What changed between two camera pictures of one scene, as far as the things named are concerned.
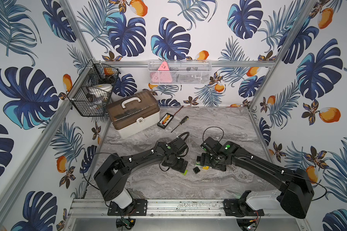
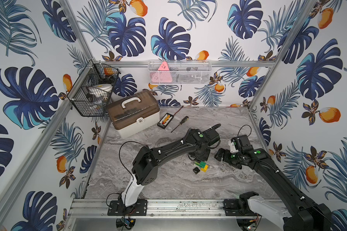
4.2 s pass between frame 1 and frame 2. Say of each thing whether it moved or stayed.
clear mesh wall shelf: stayed
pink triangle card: stayed
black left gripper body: moved
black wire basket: stayed
